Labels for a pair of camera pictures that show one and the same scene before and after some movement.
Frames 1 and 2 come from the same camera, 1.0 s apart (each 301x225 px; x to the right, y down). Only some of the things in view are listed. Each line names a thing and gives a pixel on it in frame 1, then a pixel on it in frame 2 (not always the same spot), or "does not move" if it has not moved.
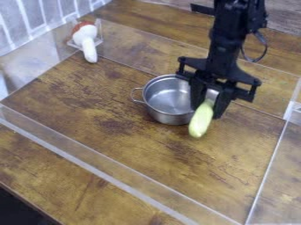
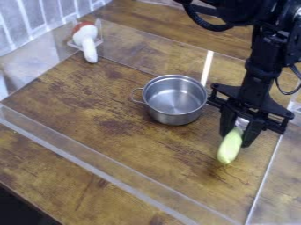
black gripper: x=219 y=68 to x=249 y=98
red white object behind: x=84 y=35 does not move
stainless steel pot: x=166 y=95 does not move
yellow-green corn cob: x=201 y=116 to x=230 y=142
